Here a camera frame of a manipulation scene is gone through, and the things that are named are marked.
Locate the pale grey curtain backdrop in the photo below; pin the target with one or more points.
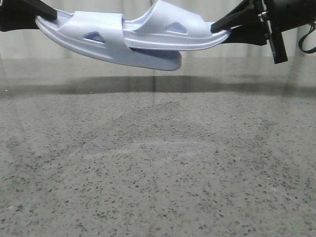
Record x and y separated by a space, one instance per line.
156 39

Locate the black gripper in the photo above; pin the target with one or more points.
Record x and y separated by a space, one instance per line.
273 17

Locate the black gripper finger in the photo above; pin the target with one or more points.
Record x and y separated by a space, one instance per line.
18 16
39 8

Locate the light blue slipper with scuffed toe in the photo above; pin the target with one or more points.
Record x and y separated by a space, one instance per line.
100 36

